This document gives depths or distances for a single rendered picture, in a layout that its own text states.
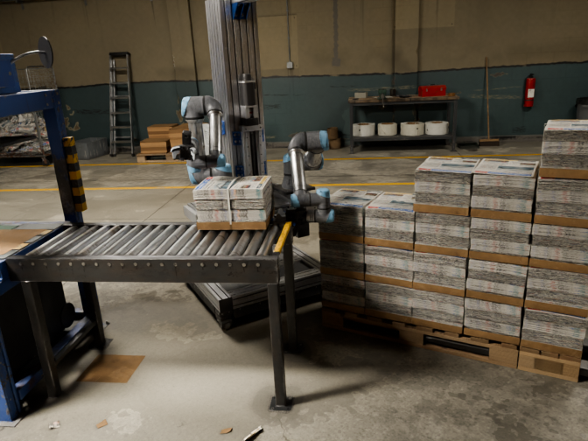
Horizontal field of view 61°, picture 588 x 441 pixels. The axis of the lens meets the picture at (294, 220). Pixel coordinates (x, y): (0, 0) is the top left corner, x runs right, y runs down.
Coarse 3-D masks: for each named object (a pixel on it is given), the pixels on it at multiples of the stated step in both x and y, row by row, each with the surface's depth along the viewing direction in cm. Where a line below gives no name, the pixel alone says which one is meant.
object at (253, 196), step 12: (252, 180) 274; (264, 180) 272; (240, 192) 259; (252, 192) 258; (264, 192) 262; (240, 204) 261; (252, 204) 260; (264, 204) 259; (240, 216) 264; (252, 216) 263; (264, 216) 262
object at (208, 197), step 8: (224, 176) 286; (200, 184) 272; (208, 184) 271; (216, 184) 270; (224, 184) 270; (200, 192) 261; (208, 192) 261; (216, 192) 260; (200, 200) 263; (208, 200) 263; (216, 200) 262; (200, 208) 265; (208, 208) 264; (216, 208) 263; (200, 216) 267; (208, 216) 266; (216, 216) 266; (224, 216) 265
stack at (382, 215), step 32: (352, 192) 315; (384, 192) 313; (320, 224) 302; (352, 224) 291; (384, 224) 283; (416, 224) 274; (448, 224) 265; (480, 224) 258; (512, 224) 250; (320, 256) 308; (352, 256) 298; (384, 256) 288; (416, 256) 279; (448, 256) 270; (352, 288) 306; (384, 288) 294; (480, 288) 267; (512, 288) 259; (352, 320) 328; (384, 320) 304; (448, 320) 282; (480, 320) 273; (512, 320) 264; (448, 352) 287; (512, 352) 270
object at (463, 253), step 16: (336, 240) 300; (352, 240) 295; (368, 240) 290; (384, 240) 285; (464, 256) 266; (480, 256) 262; (496, 256) 258; (512, 256) 254; (528, 256) 253; (320, 272) 312; (336, 272) 306; (352, 272) 301; (416, 288) 285; (432, 288) 280; (448, 288) 275; (336, 304) 314; (512, 304) 262; (400, 320) 296; (416, 320) 291; (480, 336) 275; (496, 336) 271
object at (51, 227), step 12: (0, 228) 290; (12, 228) 289; (24, 228) 288; (36, 228) 286; (48, 228) 285; (60, 228) 289; (36, 240) 268; (48, 240) 278; (12, 252) 251; (24, 252) 258; (0, 264) 241; (0, 276) 242
